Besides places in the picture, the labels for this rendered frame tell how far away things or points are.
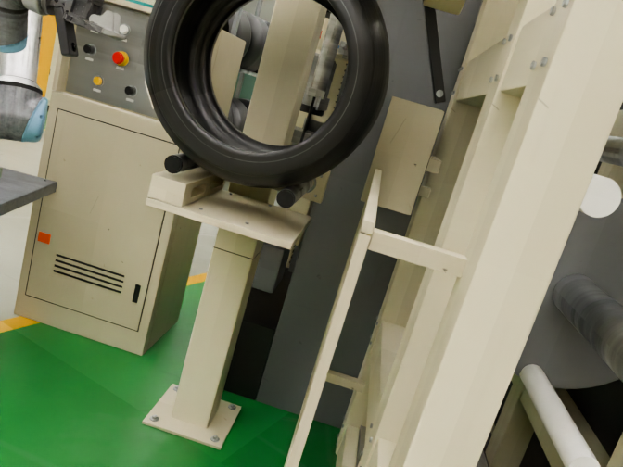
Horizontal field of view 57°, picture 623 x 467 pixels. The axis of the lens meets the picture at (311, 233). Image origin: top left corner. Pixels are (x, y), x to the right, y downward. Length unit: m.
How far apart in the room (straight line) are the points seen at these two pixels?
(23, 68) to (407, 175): 1.23
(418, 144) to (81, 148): 1.26
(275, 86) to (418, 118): 0.42
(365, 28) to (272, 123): 0.51
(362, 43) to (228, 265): 0.83
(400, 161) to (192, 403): 1.04
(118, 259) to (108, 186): 0.28
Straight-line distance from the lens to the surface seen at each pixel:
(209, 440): 2.00
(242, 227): 1.38
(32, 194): 2.09
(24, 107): 2.02
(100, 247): 2.33
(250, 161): 1.34
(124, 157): 2.23
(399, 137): 1.61
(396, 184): 1.62
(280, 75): 1.71
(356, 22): 1.32
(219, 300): 1.85
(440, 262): 0.86
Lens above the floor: 1.15
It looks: 13 degrees down
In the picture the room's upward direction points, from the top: 16 degrees clockwise
